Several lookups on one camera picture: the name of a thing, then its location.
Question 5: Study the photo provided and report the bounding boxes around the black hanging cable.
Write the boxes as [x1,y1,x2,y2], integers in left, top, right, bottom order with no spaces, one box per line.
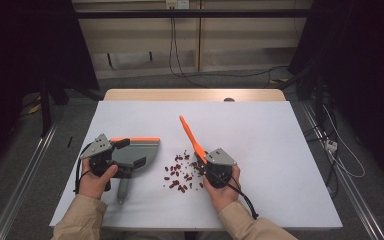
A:
[168,16,289,79]
[172,16,211,89]

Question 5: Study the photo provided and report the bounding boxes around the right hand-held gripper black cable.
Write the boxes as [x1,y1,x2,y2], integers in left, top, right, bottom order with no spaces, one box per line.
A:
[209,169,259,220]

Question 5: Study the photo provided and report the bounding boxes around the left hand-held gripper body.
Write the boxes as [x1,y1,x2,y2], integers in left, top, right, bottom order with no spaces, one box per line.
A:
[79,133,133,179]

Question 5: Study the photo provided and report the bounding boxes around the aluminium floor rail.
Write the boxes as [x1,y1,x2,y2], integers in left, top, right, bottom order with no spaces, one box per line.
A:
[299,101,384,240]
[0,123,59,240]

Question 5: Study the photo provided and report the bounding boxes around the black horizontal bar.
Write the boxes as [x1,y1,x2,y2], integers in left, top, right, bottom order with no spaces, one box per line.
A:
[74,9,314,19]

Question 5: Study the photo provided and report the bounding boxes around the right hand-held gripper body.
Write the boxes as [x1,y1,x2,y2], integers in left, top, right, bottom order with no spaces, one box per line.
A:
[202,147,238,189]

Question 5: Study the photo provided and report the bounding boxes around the left hand-held gripper black cable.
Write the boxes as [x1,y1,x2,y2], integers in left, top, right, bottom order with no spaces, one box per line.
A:
[74,142,94,195]

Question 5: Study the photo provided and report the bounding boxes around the white wall socket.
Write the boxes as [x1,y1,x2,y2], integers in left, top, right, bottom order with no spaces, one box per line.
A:
[165,0,191,10]

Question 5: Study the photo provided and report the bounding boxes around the white floor cable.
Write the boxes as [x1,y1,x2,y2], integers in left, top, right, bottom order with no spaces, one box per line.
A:
[321,104,367,179]

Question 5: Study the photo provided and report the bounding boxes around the red and green beans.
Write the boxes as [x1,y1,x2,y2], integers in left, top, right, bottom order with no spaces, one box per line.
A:
[163,150,205,194]

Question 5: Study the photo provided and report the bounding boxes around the dark curtain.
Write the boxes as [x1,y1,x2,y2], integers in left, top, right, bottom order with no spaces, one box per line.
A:
[288,0,384,191]
[0,0,100,178]

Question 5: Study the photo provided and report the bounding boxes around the white table mat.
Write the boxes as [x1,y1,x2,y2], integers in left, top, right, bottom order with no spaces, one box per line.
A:
[49,100,344,231]

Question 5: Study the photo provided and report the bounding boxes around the person's left hand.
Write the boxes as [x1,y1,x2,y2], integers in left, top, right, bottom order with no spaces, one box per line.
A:
[78,159,119,201]

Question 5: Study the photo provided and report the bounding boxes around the grey dustpan with orange lip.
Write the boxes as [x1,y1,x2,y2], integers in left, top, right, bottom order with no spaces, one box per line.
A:
[109,136,161,206]

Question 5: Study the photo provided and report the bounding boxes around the black metal stand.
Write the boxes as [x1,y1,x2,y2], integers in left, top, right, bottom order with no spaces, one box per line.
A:
[39,74,70,138]
[279,64,326,129]

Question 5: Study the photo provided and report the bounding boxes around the light wooden table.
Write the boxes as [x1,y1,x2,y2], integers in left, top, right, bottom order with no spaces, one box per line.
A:
[103,88,287,103]

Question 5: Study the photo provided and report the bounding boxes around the bundle of black floor cables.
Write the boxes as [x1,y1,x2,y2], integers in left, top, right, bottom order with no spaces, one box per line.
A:
[304,123,340,198]

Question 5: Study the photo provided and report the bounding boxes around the hand-held gripper black cable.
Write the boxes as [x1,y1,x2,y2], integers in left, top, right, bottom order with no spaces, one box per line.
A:
[209,169,259,220]
[74,142,94,195]

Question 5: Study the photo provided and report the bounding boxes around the person's right hand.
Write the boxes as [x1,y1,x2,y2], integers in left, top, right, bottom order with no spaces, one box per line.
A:
[202,165,242,214]

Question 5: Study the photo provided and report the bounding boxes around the orange brush with grey bristles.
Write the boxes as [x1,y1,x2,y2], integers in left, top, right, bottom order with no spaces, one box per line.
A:
[179,115,209,166]

